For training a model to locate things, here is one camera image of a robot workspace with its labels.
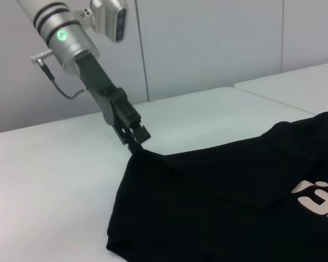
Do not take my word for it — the black shirt with FREE print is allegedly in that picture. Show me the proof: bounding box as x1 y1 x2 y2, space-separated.
106 109 328 262

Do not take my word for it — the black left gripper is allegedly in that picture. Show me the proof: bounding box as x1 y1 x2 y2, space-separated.
75 52 152 154

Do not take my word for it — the left arm cable with connector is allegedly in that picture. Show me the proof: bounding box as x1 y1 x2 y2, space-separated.
30 50 87 100

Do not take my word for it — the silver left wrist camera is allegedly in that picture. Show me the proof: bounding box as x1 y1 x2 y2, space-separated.
78 0 128 44

